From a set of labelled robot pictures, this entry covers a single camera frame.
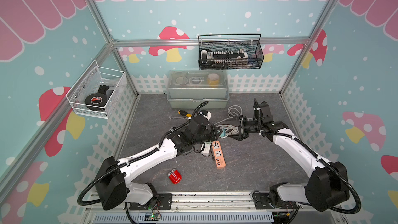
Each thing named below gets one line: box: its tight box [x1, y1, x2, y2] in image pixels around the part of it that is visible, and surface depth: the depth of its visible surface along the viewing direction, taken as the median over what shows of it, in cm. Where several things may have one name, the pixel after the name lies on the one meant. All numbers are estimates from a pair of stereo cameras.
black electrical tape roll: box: [84, 93, 108, 111], surface depth 70 cm
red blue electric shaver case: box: [167, 168, 182, 185], surface depth 81 cm
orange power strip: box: [211, 140, 226, 168], surface depth 89 cm
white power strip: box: [200, 141, 212, 157], surface depth 91 cm
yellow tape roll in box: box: [207, 73, 220, 86], surface depth 106 cm
